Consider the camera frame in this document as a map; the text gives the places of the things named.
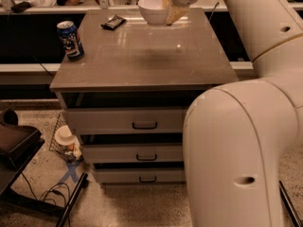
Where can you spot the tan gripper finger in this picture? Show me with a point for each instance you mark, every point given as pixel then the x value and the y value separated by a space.
pixel 174 12

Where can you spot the white ceramic bowl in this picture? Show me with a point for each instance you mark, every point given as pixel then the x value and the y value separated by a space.
pixel 153 12

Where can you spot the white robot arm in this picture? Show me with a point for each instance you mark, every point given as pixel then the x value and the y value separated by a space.
pixel 235 134

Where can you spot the blue pepsi can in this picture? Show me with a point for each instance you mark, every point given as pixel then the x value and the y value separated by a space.
pixel 70 38

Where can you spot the dark snack bar wrapper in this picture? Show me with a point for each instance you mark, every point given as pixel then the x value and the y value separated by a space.
pixel 114 23

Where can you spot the grey drawer cabinet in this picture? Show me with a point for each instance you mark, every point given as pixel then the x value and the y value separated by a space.
pixel 141 66

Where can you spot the middle grey drawer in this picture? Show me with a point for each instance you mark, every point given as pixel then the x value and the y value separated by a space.
pixel 132 153

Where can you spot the grey drawer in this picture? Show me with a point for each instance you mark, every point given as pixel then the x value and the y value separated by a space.
pixel 132 153
pixel 125 121
pixel 139 175

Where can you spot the top grey drawer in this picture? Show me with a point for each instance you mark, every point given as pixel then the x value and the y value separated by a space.
pixel 125 121

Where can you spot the black device on ledge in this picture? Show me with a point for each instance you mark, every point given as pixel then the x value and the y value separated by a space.
pixel 21 7

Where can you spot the bottom grey drawer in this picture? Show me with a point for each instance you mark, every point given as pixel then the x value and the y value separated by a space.
pixel 139 175

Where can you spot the blue tape cross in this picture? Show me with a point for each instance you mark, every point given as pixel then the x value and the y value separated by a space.
pixel 71 172

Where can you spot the black left base leg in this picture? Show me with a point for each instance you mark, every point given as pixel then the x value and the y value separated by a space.
pixel 82 183

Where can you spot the black base leg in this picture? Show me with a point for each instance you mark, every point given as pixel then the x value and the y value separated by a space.
pixel 82 183
pixel 297 222

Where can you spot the black right base leg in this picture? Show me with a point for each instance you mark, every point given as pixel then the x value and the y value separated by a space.
pixel 297 222

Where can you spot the wire mesh waste basket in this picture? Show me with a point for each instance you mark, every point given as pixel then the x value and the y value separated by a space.
pixel 69 153

